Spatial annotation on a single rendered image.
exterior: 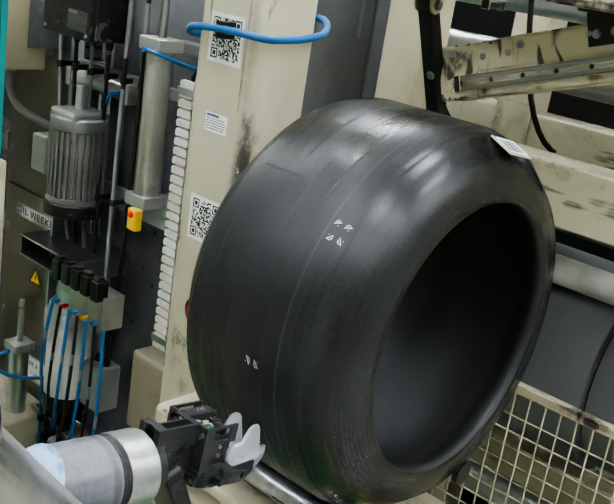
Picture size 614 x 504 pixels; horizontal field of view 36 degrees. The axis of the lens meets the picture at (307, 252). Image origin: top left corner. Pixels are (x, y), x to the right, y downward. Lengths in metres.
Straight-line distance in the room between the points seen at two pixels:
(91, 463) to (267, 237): 0.35
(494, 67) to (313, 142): 0.48
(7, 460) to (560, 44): 1.16
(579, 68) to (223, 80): 0.55
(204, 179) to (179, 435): 0.53
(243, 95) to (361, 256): 0.42
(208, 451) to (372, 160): 0.41
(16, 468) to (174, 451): 0.50
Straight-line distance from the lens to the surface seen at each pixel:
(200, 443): 1.14
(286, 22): 1.46
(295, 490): 1.41
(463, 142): 1.24
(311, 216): 1.16
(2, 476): 0.65
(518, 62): 1.61
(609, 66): 1.54
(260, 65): 1.44
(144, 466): 1.08
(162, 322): 1.67
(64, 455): 1.03
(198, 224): 1.54
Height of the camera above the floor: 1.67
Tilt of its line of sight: 18 degrees down
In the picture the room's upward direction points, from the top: 9 degrees clockwise
